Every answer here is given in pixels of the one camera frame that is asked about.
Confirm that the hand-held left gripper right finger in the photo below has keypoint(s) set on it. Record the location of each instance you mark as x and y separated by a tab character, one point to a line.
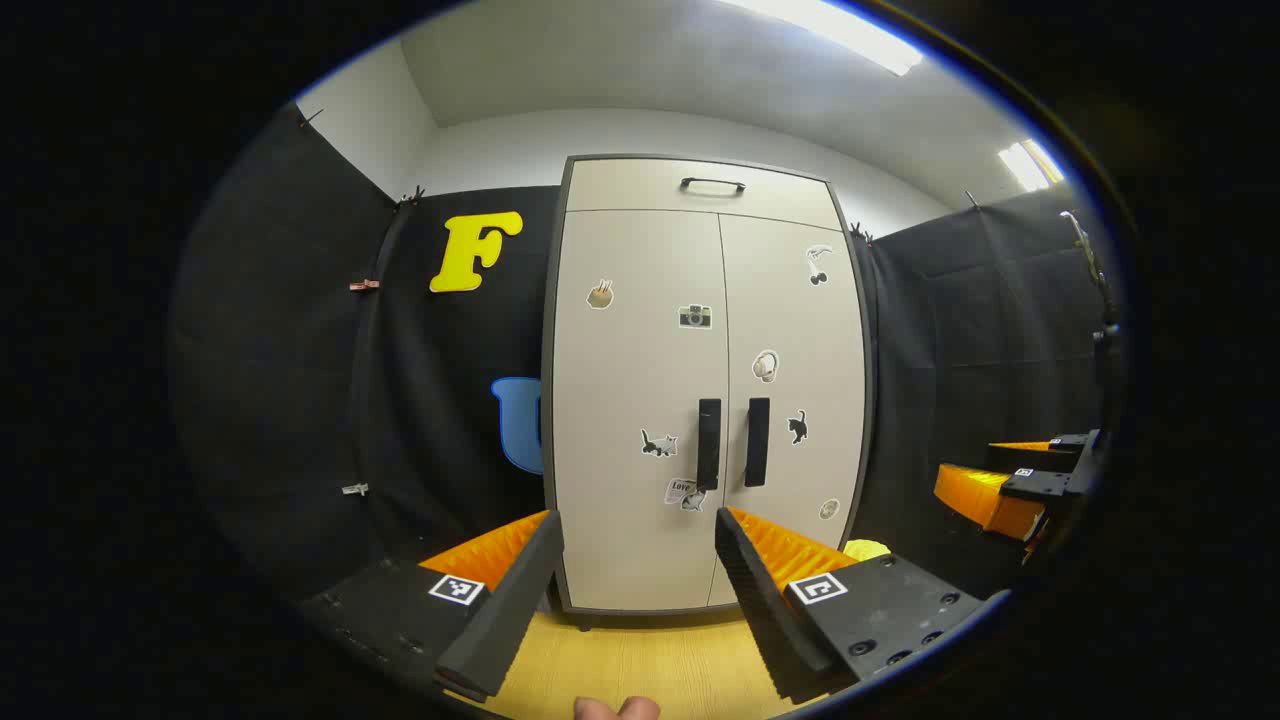
760	610

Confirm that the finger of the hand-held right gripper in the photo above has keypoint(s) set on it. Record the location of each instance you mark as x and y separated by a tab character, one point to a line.
985	495
1040	445

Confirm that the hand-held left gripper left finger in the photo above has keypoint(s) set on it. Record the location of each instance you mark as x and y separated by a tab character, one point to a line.
505	610

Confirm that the beige cabinet door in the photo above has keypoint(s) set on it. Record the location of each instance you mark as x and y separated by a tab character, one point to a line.
810	330
630	400

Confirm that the beige double-door shoe cabinet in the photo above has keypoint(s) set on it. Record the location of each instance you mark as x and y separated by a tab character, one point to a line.
640	400

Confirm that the beige cabinet drawer front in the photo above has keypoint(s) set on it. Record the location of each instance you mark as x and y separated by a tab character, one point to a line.
620	190

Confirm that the small ceiling light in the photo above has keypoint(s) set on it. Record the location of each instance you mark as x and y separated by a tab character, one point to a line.
1030	165

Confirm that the long ceiling light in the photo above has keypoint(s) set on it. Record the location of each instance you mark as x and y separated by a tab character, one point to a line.
830	28

